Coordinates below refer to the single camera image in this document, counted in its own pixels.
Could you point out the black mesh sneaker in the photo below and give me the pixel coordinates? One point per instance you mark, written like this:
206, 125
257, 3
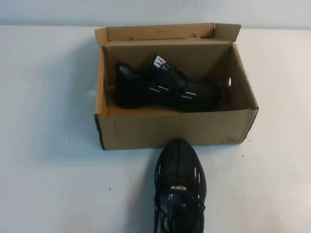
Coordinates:
136, 94
179, 170

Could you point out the brown cardboard shoe box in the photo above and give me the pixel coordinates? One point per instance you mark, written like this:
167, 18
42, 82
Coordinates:
170, 131

